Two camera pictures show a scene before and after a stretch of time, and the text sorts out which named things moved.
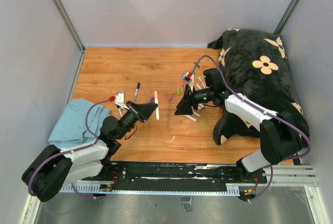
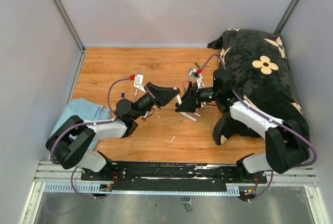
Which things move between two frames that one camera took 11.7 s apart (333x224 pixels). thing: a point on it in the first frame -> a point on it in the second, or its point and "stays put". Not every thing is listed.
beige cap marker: x=156 y=101 -> x=179 y=99
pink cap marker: x=191 y=117 stays put
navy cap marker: x=137 y=91 stays put
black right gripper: x=184 y=107 stays put
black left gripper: x=141 y=112 -> x=167 y=94
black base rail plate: x=179 y=175 stays put
